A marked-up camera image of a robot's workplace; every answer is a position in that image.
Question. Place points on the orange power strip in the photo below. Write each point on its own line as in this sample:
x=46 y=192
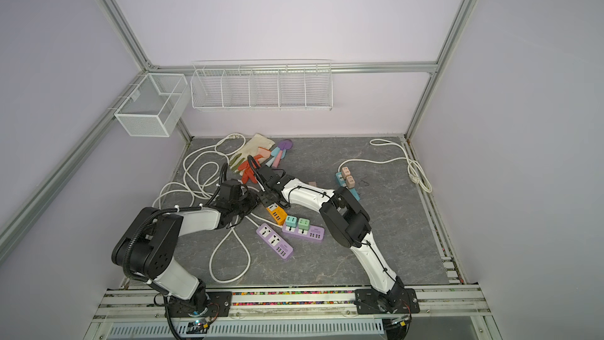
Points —
x=277 y=213

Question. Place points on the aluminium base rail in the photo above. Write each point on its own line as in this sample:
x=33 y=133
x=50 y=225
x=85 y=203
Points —
x=308 y=312

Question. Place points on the teal power strip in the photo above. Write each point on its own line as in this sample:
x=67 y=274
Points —
x=341 y=181

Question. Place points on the beige and red glove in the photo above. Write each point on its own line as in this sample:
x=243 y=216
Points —
x=257 y=145

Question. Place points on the teal plug on purple strip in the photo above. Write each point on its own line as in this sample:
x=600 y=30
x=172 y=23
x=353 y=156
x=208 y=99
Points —
x=291 y=221

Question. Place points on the white wire shelf basket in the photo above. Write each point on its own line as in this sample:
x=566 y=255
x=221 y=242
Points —
x=262 y=85

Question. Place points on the pink plug on teal front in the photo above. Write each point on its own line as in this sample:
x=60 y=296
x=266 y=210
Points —
x=350 y=182

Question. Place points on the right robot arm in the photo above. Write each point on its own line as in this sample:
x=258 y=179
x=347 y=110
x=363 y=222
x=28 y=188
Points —
x=349 y=224

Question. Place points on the purple power strip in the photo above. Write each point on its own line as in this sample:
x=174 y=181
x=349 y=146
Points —
x=275 y=241
x=313 y=234

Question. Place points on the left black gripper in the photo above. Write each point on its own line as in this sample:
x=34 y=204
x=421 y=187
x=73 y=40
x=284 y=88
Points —
x=250 y=196

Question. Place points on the white mesh box basket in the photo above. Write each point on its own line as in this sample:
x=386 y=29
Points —
x=155 y=105

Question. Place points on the green plug on purple strip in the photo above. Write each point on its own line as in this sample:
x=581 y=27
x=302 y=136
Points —
x=303 y=224

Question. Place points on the pink plug on teal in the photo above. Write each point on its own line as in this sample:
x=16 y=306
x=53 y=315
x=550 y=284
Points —
x=345 y=172
x=350 y=182

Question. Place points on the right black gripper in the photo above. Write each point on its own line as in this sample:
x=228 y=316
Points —
x=266 y=201

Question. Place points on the pink plug on teal rear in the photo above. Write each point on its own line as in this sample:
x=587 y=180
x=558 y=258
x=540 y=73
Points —
x=345 y=172

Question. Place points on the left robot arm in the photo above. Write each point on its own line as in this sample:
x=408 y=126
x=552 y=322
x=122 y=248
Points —
x=146 y=250

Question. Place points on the pastel silicone utensils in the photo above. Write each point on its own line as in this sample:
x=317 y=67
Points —
x=279 y=152

